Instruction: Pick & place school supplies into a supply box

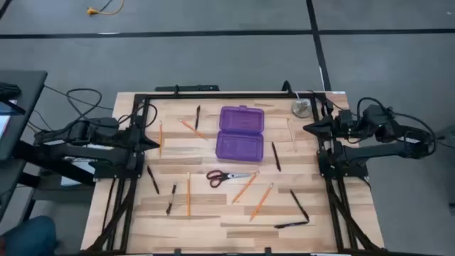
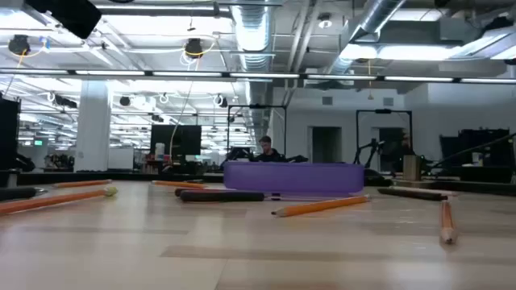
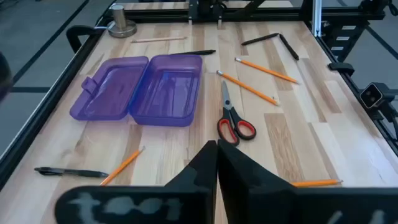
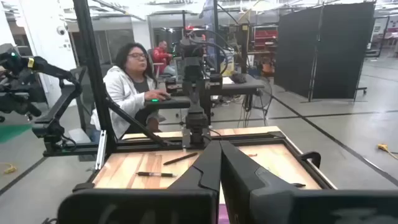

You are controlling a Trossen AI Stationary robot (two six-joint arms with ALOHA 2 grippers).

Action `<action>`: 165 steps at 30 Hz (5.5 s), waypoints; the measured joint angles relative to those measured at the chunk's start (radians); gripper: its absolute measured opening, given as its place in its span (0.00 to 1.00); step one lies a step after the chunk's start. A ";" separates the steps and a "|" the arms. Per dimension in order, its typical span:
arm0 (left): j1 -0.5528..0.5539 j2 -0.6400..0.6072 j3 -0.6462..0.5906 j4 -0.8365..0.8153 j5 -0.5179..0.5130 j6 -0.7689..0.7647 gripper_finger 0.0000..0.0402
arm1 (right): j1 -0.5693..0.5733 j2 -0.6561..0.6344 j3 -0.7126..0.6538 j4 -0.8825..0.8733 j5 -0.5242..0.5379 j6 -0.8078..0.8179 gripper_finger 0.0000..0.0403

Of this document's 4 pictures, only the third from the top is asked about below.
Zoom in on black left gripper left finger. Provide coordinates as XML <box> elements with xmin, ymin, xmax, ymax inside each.
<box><xmin>54</xmin><ymin>139</ymin><xmax>218</xmax><ymax>224</ymax></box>

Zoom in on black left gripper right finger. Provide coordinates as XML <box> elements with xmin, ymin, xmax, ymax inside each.
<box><xmin>217</xmin><ymin>139</ymin><xmax>398</xmax><ymax>224</ymax></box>

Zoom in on orange pencil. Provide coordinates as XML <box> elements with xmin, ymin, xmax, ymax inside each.
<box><xmin>291</xmin><ymin>179</ymin><xmax>344</xmax><ymax>188</ymax></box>
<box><xmin>216</xmin><ymin>70</ymin><xmax>280</xmax><ymax>107</ymax></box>
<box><xmin>99</xmin><ymin>146</ymin><xmax>146</xmax><ymax>187</ymax></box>
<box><xmin>234</xmin><ymin>57</ymin><xmax>300</xmax><ymax>85</ymax></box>

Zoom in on black pen with clip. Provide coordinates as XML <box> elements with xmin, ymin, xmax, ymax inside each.
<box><xmin>34</xmin><ymin>166</ymin><xmax>109</xmax><ymax>179</ymax></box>

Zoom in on red and black scissors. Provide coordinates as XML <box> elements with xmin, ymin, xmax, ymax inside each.
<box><xmin>216</xmin><ymin>80</ymin><xmax>257</xmax><ymax>147</ymax></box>

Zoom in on matte black pen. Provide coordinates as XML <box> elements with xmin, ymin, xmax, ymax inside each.
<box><xmin>241</xmin><ymin>32</ymin><xmax>280</xmax><ymax>47</ymax></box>
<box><xmin>278</xmin><ymin>33</ymin><xmax>300</xmax><ymax>62</ymax></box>
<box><xmin>169</xmin><ymin>49</ymin><xmax>217</xmax><ymax>57</ymax></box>

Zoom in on purple plastic pencil box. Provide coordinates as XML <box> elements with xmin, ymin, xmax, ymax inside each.
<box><xmin>69</xmin><ymin>54</ymin><xmax>203</xmax><ymax>128</ymax></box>

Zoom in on black table-level camera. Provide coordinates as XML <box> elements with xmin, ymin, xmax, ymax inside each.
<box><xmin>359</xmin><ymin>82</ymin><xmax>398</xmax><ymax>122</ymax></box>

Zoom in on black rail clamp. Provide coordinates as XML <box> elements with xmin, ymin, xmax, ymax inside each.
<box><xmin>328</xmin><ymin>62</ymin><xmax>355</xmax><ymax>77</ymax></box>

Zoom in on black table frame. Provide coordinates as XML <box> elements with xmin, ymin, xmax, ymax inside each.
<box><xmin>0</xmin><ymin>0</ymin><xmax>398</xmax><ymax>190</ymax></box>

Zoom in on silver aluminium post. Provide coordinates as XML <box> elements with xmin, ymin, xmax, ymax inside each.
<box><xmin>312</xmin><ymin>0</ymin><xmax>323</xmax><ymax>38</ymax></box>

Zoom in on black curved bracket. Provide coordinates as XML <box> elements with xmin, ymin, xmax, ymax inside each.
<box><xmin>65</xmin><ymin>25</ymin><xmax>105</xmax><ymax>54</ymax></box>

